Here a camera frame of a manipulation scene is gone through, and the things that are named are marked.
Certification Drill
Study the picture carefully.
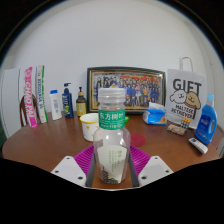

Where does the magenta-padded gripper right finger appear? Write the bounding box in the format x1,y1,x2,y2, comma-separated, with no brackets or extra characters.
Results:
128,144,174,188

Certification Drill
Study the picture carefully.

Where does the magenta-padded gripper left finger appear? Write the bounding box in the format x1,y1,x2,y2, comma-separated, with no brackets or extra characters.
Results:
50,144,96,188

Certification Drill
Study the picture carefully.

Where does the clear green-labelled drink bottle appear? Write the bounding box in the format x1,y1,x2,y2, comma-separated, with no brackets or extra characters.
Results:
92,87,132,185

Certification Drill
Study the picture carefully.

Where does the flat round red coaster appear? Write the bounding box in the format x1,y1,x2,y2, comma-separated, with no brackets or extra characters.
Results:
129,133,147,148

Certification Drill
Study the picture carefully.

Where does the white yellow-rimmed cup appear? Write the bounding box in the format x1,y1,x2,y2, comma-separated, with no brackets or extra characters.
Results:
79,112,100,142

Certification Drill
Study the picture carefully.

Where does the small wrapped snack packet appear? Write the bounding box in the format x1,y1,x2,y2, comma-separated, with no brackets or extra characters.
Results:
166,123,187,136

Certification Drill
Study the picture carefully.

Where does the white remote control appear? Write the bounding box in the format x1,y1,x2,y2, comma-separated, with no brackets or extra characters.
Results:
188,137,209,155

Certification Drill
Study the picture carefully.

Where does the blue tissue pack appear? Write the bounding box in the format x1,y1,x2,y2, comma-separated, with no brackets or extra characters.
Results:
142,101,167,126

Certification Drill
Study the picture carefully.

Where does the colourful puzzle cube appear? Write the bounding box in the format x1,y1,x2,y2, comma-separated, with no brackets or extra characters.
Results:
180,118,191,130

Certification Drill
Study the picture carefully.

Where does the amber pump bottle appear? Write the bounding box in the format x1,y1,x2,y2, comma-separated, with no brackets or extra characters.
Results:
75,86,88,118

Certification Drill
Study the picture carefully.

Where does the dark blue pump bottle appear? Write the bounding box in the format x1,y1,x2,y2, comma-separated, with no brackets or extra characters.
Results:
61,82,75,119

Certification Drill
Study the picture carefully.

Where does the white blue-capped shampoo bottle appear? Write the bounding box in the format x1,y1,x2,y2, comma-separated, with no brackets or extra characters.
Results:
49,89,63,121

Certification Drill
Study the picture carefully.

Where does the blue detergent bottle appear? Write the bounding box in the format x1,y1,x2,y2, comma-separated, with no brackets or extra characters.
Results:
194,93,218,146

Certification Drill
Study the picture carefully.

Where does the brown wooden chair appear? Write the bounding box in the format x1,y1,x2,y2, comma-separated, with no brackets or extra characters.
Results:
19,93,41,128

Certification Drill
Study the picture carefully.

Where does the white paper gift bag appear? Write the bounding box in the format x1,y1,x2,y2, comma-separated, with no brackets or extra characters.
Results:
165,56,208,129

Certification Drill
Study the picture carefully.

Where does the long green white box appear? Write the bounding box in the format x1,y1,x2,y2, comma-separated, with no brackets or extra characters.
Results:
35,64,49,124

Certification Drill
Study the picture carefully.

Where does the framed group photo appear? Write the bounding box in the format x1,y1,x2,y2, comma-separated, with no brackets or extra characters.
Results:
86,66,167,115

